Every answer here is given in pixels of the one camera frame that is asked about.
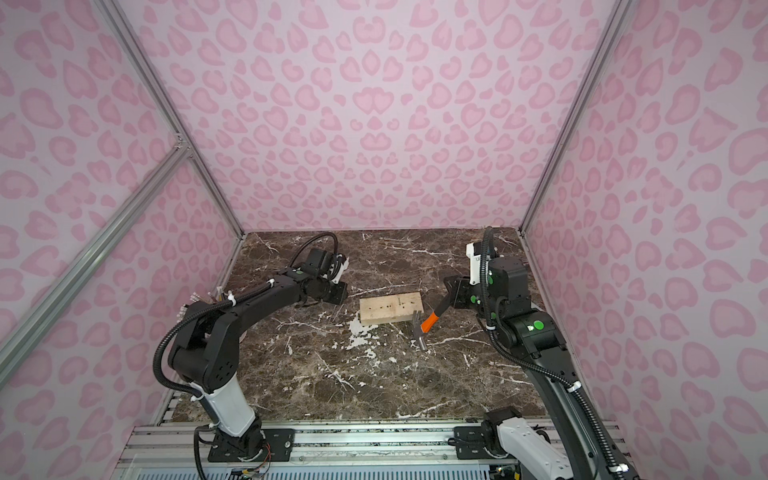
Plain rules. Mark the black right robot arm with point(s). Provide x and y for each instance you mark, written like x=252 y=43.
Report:
x=496 y=290

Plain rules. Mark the pink cup of pencils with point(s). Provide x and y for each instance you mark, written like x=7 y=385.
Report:
x=218 y=295

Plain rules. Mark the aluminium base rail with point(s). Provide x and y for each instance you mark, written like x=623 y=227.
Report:
x=322 y=450

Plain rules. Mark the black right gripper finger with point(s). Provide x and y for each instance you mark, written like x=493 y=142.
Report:
x=450 y=301
x=451 y=282

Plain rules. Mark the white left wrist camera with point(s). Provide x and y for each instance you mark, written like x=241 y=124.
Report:
x=340 y=265

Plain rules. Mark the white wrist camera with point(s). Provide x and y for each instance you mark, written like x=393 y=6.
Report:
x=340 y=265
x=473 y=253

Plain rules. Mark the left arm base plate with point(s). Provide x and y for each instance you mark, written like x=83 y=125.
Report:
x=256 y=445

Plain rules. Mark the orange black claw hammer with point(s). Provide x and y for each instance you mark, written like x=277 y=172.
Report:
x=420 y=326

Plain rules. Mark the light wooden block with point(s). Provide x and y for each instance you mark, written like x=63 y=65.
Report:
x=390 y=308

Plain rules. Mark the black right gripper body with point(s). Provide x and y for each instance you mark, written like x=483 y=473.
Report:
x=454 y=289

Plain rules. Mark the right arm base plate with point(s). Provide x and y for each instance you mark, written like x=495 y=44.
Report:
x=472 y=443

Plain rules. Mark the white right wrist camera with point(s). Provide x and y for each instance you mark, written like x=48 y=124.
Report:
x=473 y=253

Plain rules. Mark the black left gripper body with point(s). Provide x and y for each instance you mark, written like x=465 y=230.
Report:
x=335 y=291

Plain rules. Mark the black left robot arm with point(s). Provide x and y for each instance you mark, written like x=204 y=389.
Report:
x=200 y=354

